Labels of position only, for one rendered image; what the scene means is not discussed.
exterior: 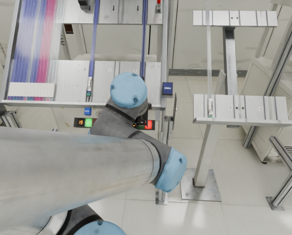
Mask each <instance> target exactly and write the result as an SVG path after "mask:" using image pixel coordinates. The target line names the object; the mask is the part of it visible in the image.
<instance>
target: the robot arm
mask: <svg viewBox="0 0 292 235"><path fill-rule="evenodd" d="M110 94H111V96H110V98H109V99H108V101H107V102H106V105H105V107H104V108H103V110H102V111H101V113H100V115H99V116H98V118H97V120H96V121H95V123H94V125H93V126H92V128H90V130H89V132H88V134H79V133H69V132H59V131H44V130H34V129H24V128H13V127H3V126H0V235H126V233H125V232H124V231H123V230H122V229H121V228H120V227H119V226H118V225H116V224H114V223H112V222H109V221H104V220H103V219H102V218H101V217H100V216H99V215H98V214H97V213H96V212H95V211H94V210H93V209H92V208H91V207H90V206H89V205H88V204H89V203H92V202H95V201H98V200H101V199H104V198H107V197H110V196H113V195H117V194H120V193H123V192H126V191H129V190H132V189H135V188H138V187H141V186H144V185H147V184H150V183H151V184H153V185H154V186H155V188H158V189H160V190H162V191H163V192H165V193H169V192H171V191H173V190H174V189H175V188H176V187H177V185H178V184H179V182H180V180H181V179H182V177H183V175H184V172H185V170H186V167H187V158H186V156H185V155H184V154H182V153H180V152H179V151H177V150H175V149H174V147H170V146H168V145H166V144H164V143H162V142H160V141H158V140H157V139H155V138H153V137H151V136H149V135H147V134H145V133H144V132H142V131H140V130H138V129H136V128H134V127H132V125H139V126H145V125H146V126H147V127H148V110H151V109H152V104H151V103H150V101H148V99H147V87H146V85H145V82H144V77H142V76H139V75H137V74H135V73H132V72H124V73H121V74H119V75H117V76H116V77H115V78H114V79H113V81H112V83H111V86H110Z"/></svg>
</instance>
